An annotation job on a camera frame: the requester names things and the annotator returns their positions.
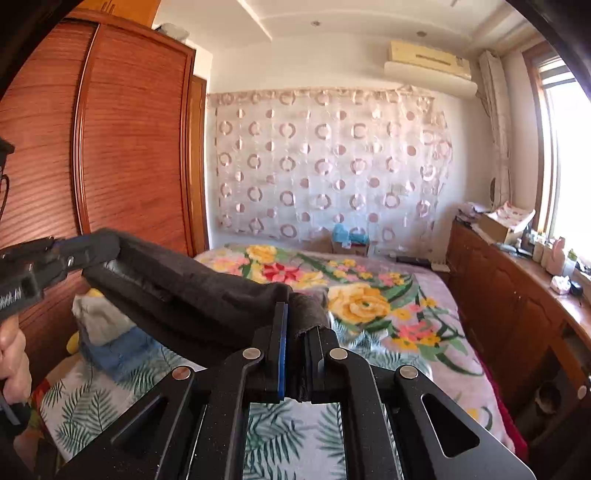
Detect person's left hand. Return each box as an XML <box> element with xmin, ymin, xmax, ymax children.
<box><xmin>0</xmin><ymin>316</ymin><xmax>33</xmax><ymax>403</ymax></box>

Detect folded blue jeans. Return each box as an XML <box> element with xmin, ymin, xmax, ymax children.
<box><xmin>81</xmin><ymin>325</ymin><xmax>171</xmax><ymax>384</ymax></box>

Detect wooden-framed window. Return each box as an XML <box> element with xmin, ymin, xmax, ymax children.
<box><xmin>522</xmin><ymin>41</ymin><xmax>591</xmax><ymax>259</ymax></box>

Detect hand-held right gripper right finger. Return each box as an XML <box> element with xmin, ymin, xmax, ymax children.
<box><xmin>305</xmin><ymin>325</ymin><xmax>536</xmax><ymax>480</ymax></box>

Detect folded olive pants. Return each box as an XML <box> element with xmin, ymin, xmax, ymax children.
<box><xmin>71</xmin><ymin>293</ymin><xmax>134</xmax><ymax>347</ymax></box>

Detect bundled cream window curtain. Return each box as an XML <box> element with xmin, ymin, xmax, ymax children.
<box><xmin>478</xmin><ymin>50</ymin><xmax>513</xmax><ymax>208</ymax></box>

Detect floral blanket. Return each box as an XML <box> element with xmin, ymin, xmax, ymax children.
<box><xmin>194</xmin><ymin>244</ymin><xmax>504</xmax><ymax>444</ymax></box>

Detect long wooden sideboard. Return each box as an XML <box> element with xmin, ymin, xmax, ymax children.
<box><xmin>445</xmin><ymin>219</ymin><xmax>591</xmax><ymax>462</ymax></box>

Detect blue plush toy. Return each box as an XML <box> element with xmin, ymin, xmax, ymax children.
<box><xmin>332</xmin><ymin>225</ymin><xmax>370</xmax><ymax>245</ymax></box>

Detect yellow plush toy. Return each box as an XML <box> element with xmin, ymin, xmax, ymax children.
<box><xmin>66</xmin><ymin>287</ymin><xmax>105</xmax><ymax>357</ymax></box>

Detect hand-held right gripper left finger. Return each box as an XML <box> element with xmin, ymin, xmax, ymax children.
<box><xmin>55</xmin><ymin>302</ymin><xmax>289</xmax><ymax>480</ymax></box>

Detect red cloth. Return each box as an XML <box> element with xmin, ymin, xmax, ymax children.
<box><xmin>480</xmin><ymin>369</ymin><xmax>529</xmax><ymax>457</ymax></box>

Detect circle-patterned sheer curtain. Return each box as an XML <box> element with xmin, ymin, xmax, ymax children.
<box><xmin>206</xmin><ymin>88</ymin><xmax>453</xmax><ymax>243</ymax></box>

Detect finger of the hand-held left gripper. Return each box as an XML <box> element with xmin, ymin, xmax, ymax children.
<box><xmin>51</xmin><ymin>228</ymin><xmax>123</xmax><ymax>278</ymax></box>

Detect pile of papers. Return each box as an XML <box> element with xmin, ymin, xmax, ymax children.
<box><xmin>455</xmin><ymin>200</ymin><xmax>490</xmax><ymax>225</ymax></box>

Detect wooden slatted wardrobe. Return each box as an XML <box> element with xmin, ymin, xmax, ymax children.
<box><xmin>0</xmin><ymin>9</ymin><xmax>208</xmax><ymax>370</ymax></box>

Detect open cardboard box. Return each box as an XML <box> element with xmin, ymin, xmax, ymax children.
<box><xmin>478</xmin><ymin>200</ymin><xmax>536</xmax><ymax>245</ymax></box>

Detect black pants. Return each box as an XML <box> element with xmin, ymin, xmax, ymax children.
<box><xmin>81</xmin><ymin>230</ymin><xmax>331</xmax><ymax>402</ymax></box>

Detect cream wall air conditioner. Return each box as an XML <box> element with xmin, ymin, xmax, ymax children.
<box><xmin>384</xmin><ymin>41</ymin><xmax>478</xmax><ymax>99</ymax></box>

